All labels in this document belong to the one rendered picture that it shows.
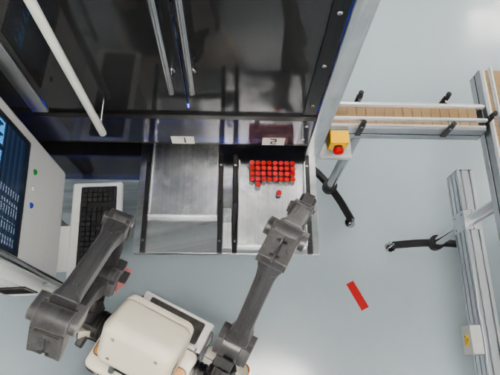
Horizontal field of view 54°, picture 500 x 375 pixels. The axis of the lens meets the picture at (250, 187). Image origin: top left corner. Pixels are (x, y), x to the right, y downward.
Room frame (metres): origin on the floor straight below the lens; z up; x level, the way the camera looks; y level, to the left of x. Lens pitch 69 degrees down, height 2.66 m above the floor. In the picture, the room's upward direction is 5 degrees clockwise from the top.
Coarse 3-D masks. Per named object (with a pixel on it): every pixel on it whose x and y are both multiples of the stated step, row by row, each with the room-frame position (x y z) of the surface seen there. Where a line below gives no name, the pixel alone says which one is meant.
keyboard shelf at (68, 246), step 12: (120, 192) 0.64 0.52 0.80; (72, 204) 0.57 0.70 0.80; (120, 204) 0.59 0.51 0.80; (72, 216) 0.52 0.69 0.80; (60, 228) 0.47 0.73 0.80; (72, 228) 0.47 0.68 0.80; (60, 240) 0.42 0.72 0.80; (72, 240) 0.42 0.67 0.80; (60, 252) 0.37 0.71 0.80; (72, 252) 0.38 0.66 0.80; (60, 264) 0.33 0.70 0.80; (72, 264) 0.33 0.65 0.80
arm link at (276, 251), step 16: (288, 224) 0.35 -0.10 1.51; (272, 240) 0.30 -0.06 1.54; (288, 240) 0.30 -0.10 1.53; (256, 256) 0.26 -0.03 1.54; (272, 256) 0.26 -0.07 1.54; (288, 256) 0.26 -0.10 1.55; (256, 272) 0.23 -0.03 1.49; (272, 272) 0.23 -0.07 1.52; (256, 288) 0.20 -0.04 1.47; (256, 304) 0.16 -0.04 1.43; (240, 320) 0.13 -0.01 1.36; (256, 320) 0.13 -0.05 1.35; (224, 336) 0.09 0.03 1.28; (240, 336) 0.09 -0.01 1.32; (240, 352) 0.05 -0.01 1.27
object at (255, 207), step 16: (240, 176) 0.72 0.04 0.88; (304, 176) 0.73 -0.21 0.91; (240, 192) 0.66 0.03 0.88; (256, 192) 0.66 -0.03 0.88; (272, 192) 0.67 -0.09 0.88; (288, 192) 0.67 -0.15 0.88; (304, 192) 0.67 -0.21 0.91; (240, 208) 0.59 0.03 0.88; (256, 208) 0.59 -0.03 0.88; (272, 208) 0.60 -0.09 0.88; (240, 224) 0.53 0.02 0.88; (256, 224) 0.53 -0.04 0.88; (240, 240) 0.46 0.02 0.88; (256, 240) 0.47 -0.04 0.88
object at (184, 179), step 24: (168, 144) 0.83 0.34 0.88; (192, 144) 0.84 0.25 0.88; (216, 144) 0.85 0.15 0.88; (168, 168) 0.73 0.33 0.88; (192, 168) 0.74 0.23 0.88; (216, 168) 0.75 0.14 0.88; (168, 192) 0.63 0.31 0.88; (192, 192) 0.64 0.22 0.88; (216, 192) 0.65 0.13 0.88; (168, 216) 0.53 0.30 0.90; (192, 216) 0.54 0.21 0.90; (216, 216) 0.54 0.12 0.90
